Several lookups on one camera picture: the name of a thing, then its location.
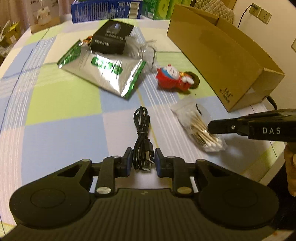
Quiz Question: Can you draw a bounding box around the clear plastic bag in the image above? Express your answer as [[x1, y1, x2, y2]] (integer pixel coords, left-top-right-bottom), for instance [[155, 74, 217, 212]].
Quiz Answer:
[[124, 36, 157, 72]]

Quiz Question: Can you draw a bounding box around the green tissue pack stack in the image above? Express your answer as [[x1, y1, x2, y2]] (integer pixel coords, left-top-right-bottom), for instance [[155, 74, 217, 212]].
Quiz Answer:
[[142, 0, 192, 20]]

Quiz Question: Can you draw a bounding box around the person's right hand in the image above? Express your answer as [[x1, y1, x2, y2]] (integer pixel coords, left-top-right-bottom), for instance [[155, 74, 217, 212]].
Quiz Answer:
[[283, 145, 296, 197]]

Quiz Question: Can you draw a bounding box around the blue product box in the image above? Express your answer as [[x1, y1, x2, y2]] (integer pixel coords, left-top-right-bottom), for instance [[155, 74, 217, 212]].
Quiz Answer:
[[71, 0, 143, 24]]

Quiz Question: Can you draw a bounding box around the brown cardboard box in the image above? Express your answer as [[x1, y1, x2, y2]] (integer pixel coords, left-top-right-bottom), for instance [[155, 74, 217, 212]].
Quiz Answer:
[[167, 4, 285, 112]]

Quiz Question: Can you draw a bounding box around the white humidifier box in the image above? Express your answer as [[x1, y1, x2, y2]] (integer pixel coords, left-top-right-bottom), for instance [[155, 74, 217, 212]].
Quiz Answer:
[[26, 0, 61, 34]]

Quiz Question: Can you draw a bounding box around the quilted beige chair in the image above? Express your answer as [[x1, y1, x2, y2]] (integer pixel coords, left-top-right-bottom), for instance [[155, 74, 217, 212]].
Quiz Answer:
[[193, 0, 234, 24]]

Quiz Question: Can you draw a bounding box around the silver green foil pouch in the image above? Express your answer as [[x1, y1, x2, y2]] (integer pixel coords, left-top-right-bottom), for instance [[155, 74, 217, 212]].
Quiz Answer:
[[57, 40, 146, 99]]

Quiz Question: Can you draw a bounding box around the black Flyco box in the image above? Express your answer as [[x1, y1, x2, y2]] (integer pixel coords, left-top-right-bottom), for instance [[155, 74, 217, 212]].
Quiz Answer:
[[90, 20, 134, 55]]

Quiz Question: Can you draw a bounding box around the red Doraemon toy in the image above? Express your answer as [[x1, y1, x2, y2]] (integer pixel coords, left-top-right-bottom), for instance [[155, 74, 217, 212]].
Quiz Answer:
[[156, 64, 200, 92]]

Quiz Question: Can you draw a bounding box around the wall socket with plug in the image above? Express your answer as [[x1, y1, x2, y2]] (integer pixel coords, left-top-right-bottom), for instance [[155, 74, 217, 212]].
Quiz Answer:
[[249, 3, 261, 18]]

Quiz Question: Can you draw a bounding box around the wall switch plate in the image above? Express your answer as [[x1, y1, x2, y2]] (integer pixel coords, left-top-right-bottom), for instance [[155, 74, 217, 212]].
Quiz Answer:
[[291, 39, 296, 52]]

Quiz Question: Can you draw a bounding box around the cotton swab bag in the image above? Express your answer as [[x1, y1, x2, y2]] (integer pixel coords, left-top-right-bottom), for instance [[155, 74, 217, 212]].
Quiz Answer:
[[171, 97, 227, 153]]

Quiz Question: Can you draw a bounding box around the black USB cable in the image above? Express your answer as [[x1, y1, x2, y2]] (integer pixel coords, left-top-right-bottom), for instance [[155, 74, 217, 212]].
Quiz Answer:
[[133, 105, 156, 172]]

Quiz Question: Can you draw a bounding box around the black power cord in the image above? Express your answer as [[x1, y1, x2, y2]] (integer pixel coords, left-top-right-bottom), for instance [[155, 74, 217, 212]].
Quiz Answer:
[[236, 4, 258, 30]]

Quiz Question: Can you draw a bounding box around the black curved handle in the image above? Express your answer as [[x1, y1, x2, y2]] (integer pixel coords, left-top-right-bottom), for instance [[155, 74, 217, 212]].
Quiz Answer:
[[266, 96, 278, 110]]

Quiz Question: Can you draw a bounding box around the checkered tablecloth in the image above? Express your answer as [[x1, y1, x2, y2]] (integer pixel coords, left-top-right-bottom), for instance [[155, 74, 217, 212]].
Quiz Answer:
[[1, 15, 284, 235]]

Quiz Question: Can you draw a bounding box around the small toy car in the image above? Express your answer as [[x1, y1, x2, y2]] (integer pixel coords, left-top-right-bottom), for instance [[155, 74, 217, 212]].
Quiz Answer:
[[83, 36, 92, 46]]

